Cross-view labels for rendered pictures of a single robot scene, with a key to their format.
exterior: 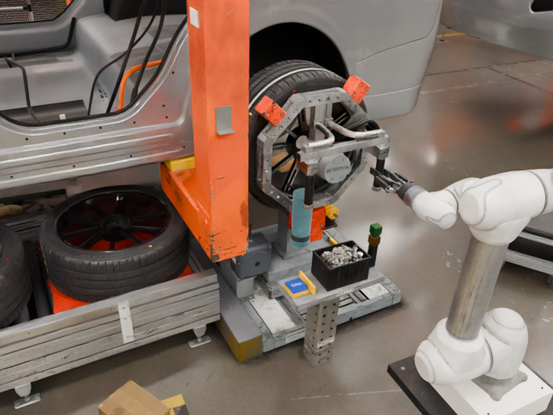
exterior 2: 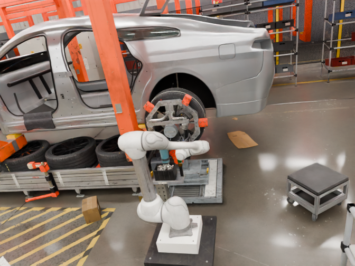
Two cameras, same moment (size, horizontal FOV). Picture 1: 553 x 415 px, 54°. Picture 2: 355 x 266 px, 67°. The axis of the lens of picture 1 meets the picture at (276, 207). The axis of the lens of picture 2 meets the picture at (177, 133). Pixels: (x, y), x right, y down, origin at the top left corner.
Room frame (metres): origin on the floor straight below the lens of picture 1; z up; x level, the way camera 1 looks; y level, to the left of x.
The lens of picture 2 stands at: (0.20, -1.92, 1.90)
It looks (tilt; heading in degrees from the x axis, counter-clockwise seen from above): 24 degrees down; 42
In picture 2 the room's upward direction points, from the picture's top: 9 degrees counter-clockwise
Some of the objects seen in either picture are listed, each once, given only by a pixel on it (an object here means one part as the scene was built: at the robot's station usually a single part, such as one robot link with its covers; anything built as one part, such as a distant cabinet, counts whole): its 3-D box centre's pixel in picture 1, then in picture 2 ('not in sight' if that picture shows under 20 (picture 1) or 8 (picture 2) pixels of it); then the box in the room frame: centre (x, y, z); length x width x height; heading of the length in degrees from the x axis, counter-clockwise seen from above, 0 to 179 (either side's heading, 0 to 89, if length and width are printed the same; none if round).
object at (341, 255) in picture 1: (340, 263); (165, 171); (1.78, -0.27, 0.51); 0.20 x 0.14 x 0.13; 118
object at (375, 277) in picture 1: (331, 281); (163, 178); (1.76, -0.24, 0.44); 0.43 x 0.17 x 0.03; 119
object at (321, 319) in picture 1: (321, 323); (164, 196); (1.74, -0.21, 0.21); 0.10 x 0.10 x 0.42; 29
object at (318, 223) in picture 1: (305, 218); (178, 153); (2.16, -0.14, 0.48); 0.16 x 0.12 x 0.17; 29
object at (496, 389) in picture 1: (495, 366); (183, 225); (1.34, -0.80, 0.42); 0.22 x 0.18 x 0.06; 126
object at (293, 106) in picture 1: (315, 152); (173, 125); (2.12, -0.16, 0.85); 0.54 x 0.07 x 0.54; 119
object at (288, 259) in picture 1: (290, 232); (182, 160); (2.27, -0.08, 0.32); 0.40 x 0.30 x 0.28; 119
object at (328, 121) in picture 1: (355, 119); (177, 112); (2.06, -0.31, 1.03); 0.19 x 0.18 x 0.11; 29
